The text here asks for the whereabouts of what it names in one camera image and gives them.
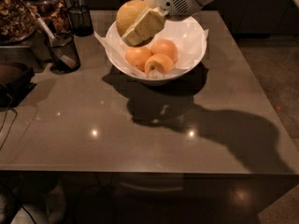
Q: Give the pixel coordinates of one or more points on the black mesh cup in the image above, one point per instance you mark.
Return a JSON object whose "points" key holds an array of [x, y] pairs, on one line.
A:
{"points": [[81, 21], [64, 54]]}

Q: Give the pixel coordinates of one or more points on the right back orange in bowl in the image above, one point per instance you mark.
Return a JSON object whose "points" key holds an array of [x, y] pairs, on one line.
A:
{"points": [[166, 47]]}

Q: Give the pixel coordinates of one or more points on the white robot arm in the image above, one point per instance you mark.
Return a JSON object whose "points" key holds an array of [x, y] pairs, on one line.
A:
{"points": [[139, 21]]}

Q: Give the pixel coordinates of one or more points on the metal serving scoop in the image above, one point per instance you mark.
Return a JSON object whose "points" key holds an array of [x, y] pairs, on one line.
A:
{"points": [[42, 24]]}

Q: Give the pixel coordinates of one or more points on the left orange in bowl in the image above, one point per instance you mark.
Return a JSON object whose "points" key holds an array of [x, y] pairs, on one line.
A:
{"points": [[137, 57]]}

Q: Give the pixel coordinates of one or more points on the white paper liner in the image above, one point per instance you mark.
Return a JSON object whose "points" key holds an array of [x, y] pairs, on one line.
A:
{"points": [[190, 41]]}

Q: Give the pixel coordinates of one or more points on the large yellow-orange top orange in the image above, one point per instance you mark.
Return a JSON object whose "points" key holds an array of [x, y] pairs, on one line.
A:
{"points": [[128, 13]]}

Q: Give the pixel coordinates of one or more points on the tray of nuts left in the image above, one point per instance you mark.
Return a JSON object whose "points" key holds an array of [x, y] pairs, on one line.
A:
{"points": [[16, 22]]}

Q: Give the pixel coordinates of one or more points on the orange in bowl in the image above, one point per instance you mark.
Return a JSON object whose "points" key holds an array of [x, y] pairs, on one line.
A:
{"points": [[159, 62], [166, 47], [137, 57]]}

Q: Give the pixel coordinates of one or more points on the white bowl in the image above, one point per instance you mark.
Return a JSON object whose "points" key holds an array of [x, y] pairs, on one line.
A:
{"points": [[193, 41]]}

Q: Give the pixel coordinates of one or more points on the black mesh cup back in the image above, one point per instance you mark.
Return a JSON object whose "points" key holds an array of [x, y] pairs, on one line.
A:
{"points": [[81, 21]]}

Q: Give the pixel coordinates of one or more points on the glass jar of snacks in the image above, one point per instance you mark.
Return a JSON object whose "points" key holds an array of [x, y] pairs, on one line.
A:
{"points": [[54, 11]]}

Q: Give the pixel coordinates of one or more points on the dark brown box device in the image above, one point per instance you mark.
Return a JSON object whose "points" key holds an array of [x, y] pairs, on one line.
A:
{"points": [[15, 83]]}

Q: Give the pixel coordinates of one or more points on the black mesh cup front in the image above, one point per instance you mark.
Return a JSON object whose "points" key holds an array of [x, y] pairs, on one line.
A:
{"points": [[64, 54]]}

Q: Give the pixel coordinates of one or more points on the front orange in bowl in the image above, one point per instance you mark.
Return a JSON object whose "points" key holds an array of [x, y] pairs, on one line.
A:
{"points": [[159, 62]]}

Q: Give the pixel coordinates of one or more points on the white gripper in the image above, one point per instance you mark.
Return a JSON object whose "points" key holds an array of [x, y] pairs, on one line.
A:
{"points": [[153, 19]]}

